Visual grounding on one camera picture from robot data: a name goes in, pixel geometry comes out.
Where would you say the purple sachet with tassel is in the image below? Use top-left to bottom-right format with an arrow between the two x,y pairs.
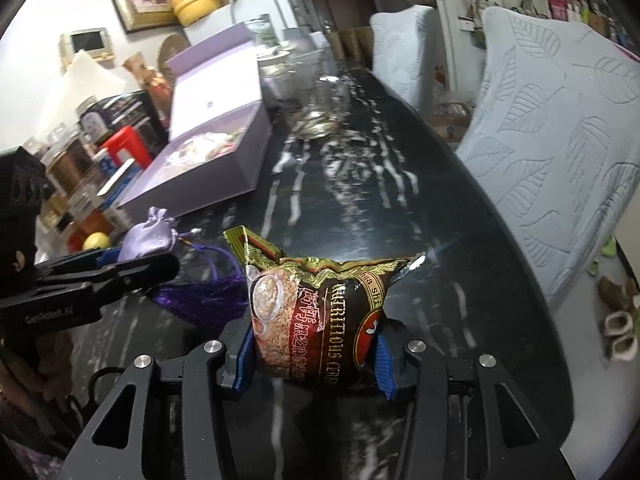
117,207 -> 248,332

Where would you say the brown cereal snack bag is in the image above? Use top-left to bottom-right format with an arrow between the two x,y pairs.
224,226 -> 426,387

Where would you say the yellow lemon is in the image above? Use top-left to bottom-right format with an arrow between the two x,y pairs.
82,232 -> 112,250

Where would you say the blue white carton box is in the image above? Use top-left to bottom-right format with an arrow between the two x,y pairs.
96,158 -> 142,211

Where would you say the brown powder jar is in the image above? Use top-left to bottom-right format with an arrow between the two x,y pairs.
42,141 -> 91,196

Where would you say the red plastic container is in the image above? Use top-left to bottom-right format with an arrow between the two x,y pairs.
101,126 -> 152,169

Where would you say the black printed box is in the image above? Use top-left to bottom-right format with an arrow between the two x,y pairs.
98,90 -> 168,158

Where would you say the lavender gift box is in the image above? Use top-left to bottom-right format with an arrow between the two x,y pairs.
120,24 -> 272,222

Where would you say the brown paper snack bag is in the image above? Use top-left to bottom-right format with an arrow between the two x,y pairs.
122,52 -> 172,120

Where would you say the white foam sheet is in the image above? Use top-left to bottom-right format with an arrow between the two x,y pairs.
53,50 -> 131,122

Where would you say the glass mug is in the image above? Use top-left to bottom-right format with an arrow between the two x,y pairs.
291,75 -> 350,141

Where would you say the near light blue chair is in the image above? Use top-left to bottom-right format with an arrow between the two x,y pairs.
457,6 -> 639,306

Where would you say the light blue chair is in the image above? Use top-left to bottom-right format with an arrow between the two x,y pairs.
370,4 -> 437,117
457,6 -> 639,306

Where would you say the white mini fridge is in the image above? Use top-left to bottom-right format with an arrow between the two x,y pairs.
184,0 -> 298,44

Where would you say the far light blue chair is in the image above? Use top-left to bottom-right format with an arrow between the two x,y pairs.
370,4 -> 437,117

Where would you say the wall intercom panel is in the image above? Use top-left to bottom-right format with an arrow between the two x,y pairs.
58,27 -> 115,70

